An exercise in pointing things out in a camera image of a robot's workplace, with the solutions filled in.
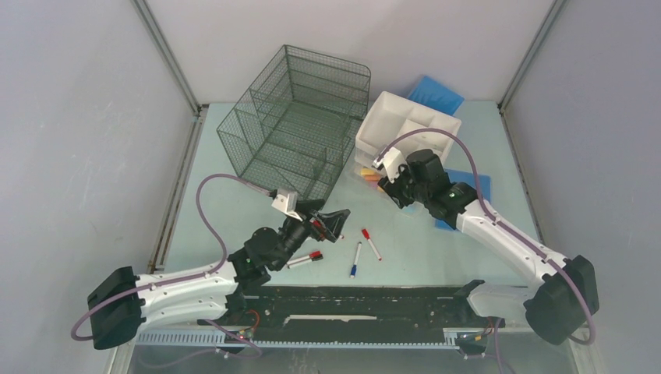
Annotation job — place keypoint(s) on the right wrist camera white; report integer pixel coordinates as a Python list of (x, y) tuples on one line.
[(391, 163)]

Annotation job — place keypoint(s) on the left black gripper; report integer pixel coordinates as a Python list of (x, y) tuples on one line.
[(332, 222)]

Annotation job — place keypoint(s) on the green wire mesh basket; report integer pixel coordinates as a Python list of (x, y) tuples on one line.
[(295, 125)]

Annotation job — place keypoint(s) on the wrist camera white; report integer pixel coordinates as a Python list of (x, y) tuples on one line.
[(285, 201), (391, 163)]

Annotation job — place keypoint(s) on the blue folder at right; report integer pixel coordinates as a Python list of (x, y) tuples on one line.
[(467, 177)]

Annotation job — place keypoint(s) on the black cap marker lower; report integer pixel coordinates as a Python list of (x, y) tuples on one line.
[(307, 262)]

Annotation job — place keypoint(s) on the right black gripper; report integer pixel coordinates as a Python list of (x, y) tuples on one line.
[(393, 188)]

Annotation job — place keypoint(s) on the white plastic drawer organizer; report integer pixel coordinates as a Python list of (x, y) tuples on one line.
[(392, 116)]

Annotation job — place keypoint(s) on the blue folder at back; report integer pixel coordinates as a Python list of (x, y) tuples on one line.
[(432, 94)]

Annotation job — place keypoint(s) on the black front rail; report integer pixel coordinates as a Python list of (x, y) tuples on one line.
[(396, 317)]

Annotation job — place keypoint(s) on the red cap marker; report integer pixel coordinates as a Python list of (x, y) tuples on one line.
[(372, 245), (316, 253)]

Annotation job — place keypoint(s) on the blue cap whiteboard marker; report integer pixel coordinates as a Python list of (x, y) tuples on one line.
[(355, 264)]

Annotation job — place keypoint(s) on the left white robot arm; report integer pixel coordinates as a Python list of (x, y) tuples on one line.
[(125, 303)]

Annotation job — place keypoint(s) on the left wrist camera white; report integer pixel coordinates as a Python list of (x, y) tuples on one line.
[(285, 201)]

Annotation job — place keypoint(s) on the blue folder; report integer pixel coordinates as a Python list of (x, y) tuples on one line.
[(467, 177), (432, 94)]

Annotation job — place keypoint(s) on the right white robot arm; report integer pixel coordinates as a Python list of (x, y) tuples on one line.
[(560, 294)]

